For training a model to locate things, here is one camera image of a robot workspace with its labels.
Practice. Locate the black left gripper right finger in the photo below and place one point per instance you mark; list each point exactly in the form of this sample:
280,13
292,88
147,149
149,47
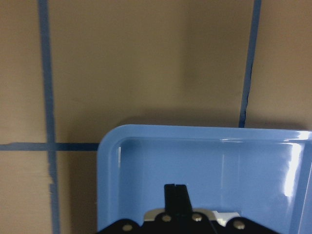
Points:
183,203

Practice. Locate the blue plastic tray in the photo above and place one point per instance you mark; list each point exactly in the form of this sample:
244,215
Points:
263,174

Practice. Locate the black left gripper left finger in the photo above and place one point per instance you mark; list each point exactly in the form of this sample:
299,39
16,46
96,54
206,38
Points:
169,195

